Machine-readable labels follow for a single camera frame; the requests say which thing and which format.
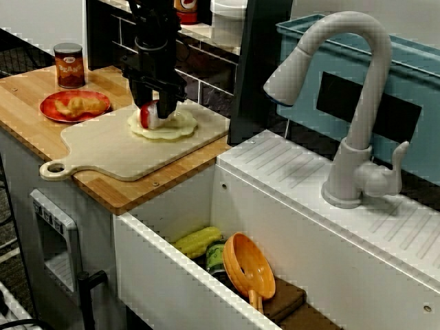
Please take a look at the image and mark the red round plate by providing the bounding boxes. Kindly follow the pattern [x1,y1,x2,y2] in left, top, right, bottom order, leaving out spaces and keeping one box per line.
[39,90,113,123]

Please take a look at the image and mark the toy beans can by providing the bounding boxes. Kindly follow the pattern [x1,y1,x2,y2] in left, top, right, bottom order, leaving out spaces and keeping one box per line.
[53,43,86,89]

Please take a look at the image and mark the brown toy chicken wing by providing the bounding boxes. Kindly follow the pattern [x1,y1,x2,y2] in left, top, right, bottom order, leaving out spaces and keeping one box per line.
[54,97,108,120]

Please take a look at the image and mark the green toy can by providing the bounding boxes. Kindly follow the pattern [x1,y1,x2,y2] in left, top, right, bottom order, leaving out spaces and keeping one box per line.
[205,239,228,276]

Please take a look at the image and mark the teal plastic bin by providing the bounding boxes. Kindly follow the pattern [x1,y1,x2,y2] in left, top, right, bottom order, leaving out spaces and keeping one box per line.
[274,12,440,192]

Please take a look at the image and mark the pale wooden cutting board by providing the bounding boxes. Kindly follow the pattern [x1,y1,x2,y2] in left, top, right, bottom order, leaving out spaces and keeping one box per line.
[38,101,230,182]

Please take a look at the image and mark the cream flower-shaped plate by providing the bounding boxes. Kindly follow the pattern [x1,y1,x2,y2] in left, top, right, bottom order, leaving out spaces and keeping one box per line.
[127,108,201,141]

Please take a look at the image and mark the grey toy faucet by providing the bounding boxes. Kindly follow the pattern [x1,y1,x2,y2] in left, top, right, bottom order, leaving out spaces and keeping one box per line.
[263,10,412,210]

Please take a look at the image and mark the yellow toy corn cob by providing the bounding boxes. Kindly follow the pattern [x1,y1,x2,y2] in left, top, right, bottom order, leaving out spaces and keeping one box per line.
[174,225,223,259]

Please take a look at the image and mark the orange toy strainer pan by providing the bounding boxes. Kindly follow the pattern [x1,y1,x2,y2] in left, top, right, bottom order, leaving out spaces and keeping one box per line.
[222,232,277,314]

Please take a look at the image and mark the red and yellow toy bottle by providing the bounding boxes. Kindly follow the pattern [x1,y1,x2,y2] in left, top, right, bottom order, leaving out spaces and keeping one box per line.
[173,0,202,25]

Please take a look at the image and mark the white plastic cup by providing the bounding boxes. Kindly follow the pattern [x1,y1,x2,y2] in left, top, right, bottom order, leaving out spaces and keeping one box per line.
[209,0,248,47]

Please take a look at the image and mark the black upright post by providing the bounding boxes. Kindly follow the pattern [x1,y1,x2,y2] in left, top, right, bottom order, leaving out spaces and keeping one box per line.
[229,0,294,145]

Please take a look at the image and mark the grey toy dishwasher panel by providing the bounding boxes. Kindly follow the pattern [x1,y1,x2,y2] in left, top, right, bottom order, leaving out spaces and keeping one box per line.
[29,188,78,293]

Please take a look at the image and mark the black dishwasher handle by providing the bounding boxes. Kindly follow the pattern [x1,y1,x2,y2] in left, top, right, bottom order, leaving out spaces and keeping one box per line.
[77,269,108,330]

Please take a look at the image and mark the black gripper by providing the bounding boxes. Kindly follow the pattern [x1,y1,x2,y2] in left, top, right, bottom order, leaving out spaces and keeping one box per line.
[120,36,188,120]

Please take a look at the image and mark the white toy sink basin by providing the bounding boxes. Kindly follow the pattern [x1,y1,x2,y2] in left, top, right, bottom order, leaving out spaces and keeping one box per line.
[111,129,440,330]

